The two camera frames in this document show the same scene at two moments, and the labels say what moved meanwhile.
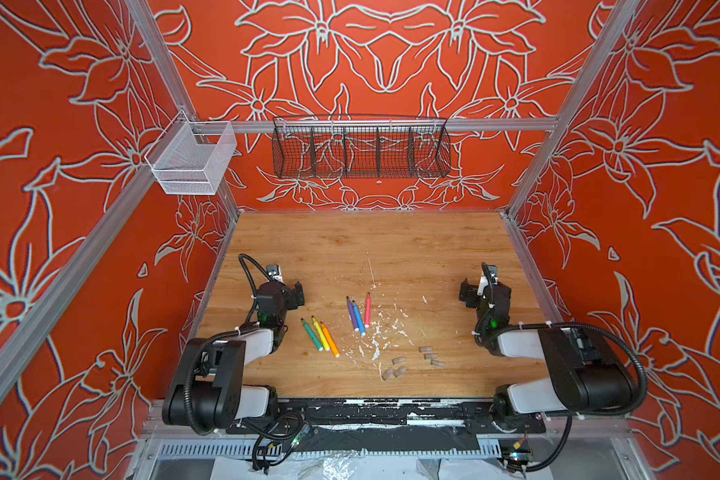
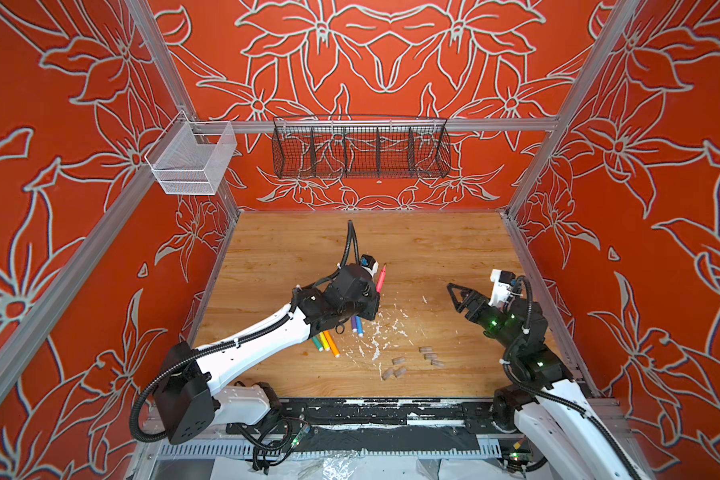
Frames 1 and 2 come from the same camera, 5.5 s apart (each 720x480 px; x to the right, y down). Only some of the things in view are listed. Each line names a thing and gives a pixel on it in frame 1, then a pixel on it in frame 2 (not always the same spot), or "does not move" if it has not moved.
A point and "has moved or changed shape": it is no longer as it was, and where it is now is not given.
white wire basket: (192, 157) does not move
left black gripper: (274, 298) to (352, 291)
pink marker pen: (367, 310) has moved or changed shape
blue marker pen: (359, 319) does not move
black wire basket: (360, 147) does not move
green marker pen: (312, 335) does not move
